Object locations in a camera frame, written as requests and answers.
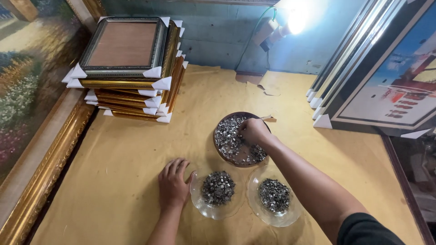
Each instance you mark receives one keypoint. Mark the large gold-framed garden painting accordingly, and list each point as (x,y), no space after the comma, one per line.
(30,102)

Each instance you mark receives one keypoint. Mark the pile of metal clips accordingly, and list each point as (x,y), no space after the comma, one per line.
(227,137)

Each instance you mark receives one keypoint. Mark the person's right hand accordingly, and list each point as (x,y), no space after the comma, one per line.
(254,132)

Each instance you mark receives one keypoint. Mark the person's right fingers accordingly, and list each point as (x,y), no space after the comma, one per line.
(242,133)

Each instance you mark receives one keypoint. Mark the brown round plate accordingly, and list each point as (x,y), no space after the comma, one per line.
(219,151)

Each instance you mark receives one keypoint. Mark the row of leaning framed pictures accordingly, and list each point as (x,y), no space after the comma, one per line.
(381,68)

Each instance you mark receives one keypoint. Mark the stack of picture frames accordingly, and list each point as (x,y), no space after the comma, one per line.
(126,64)

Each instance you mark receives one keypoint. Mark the person's black sleeve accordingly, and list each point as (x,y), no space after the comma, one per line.
(368,229)

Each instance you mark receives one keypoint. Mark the dark wooden frame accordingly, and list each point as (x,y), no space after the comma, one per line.
(414,180)

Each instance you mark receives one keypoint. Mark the brown paper table cover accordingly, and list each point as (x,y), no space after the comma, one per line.
(136,163)

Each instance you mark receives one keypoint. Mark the clear glass plate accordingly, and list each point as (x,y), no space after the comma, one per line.
(207,207)
(265,216)

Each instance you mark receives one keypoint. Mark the heap of metal clips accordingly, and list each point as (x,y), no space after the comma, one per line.
(218,187)
(274,195)

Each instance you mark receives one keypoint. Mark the lit lamp bulb with socket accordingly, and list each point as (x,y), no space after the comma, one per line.
(279,29)

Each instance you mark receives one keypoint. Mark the person's left hand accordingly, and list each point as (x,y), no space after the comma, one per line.
(173,185)

